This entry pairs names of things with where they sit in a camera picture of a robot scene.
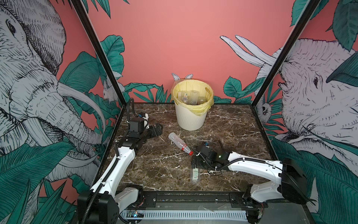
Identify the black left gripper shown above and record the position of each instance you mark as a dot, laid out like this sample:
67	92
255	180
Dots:
153	133

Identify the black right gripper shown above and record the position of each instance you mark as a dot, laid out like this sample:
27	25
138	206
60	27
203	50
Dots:
197	162

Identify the clear bottle green label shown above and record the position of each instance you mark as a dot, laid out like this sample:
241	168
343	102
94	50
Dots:
195	175

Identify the white bottle red band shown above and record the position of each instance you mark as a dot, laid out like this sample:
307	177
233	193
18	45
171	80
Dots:
180	143

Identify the tall bottle red green label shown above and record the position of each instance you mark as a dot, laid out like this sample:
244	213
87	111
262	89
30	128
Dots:
183	97

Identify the clear bottle white cap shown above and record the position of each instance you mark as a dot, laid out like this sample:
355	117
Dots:
193	99

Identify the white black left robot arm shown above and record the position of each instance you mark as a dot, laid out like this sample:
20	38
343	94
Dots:
101	204

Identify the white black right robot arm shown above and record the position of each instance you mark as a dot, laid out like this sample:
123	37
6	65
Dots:
286	180

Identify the white ribbed waste bin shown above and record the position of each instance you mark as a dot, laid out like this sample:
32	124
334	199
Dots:
187	120

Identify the yellow plastic bin liner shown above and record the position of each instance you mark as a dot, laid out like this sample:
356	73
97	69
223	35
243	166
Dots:
189	85

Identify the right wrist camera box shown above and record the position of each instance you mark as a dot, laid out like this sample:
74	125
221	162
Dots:
204	149

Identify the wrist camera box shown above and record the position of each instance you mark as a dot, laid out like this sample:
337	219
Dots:
204	149
140	123

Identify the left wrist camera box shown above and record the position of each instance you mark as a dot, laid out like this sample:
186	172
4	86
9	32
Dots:
140	123

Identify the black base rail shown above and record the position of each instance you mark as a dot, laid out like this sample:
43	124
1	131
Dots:
234	199

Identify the white slotted cable duct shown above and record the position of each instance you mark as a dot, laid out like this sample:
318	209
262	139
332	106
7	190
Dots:
184	215

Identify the black left frame post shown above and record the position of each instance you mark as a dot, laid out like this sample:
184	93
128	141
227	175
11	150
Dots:
85	21

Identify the black frame post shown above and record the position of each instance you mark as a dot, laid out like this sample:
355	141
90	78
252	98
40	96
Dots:
304	18
85	21

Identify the black right frame post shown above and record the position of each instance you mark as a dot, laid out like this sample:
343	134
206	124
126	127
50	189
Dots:
304	18

